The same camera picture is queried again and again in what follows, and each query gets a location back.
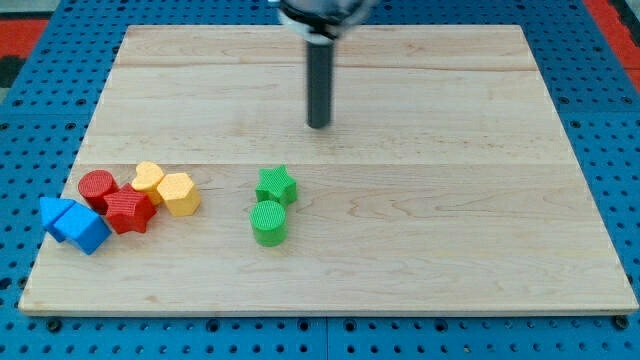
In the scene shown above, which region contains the green star block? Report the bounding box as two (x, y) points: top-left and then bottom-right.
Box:
(255, 165), (298, 207)

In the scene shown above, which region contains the green cylinder block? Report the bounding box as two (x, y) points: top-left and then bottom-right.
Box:
(249, 200), (288, 247)

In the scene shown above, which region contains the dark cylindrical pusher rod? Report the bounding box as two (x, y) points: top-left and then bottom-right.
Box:
(306, 42), (334, 129)

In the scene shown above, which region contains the light wooden board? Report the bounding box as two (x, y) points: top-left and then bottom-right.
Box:
(19, 25), (638, 317)

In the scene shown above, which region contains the yellow hexagon block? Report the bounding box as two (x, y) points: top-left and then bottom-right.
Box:
(157, 173), (201, 217)

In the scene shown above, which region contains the yellow heart block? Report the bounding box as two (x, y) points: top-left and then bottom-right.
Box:
(131, 161), (165, 205)

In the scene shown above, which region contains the red star block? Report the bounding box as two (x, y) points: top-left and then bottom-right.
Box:
(104, 183), (157, 234)

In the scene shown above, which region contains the red cylinder block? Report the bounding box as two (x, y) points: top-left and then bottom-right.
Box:
(77, 169), (119, 215)

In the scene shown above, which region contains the blue cube block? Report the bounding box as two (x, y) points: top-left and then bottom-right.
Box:
(53, 203), (111, 255)

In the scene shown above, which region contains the blue triangle block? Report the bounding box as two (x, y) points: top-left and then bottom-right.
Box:
(39, 197), (75, 243)

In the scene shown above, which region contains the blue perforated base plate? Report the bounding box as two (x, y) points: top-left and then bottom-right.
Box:
(1, 1), (639, 359)

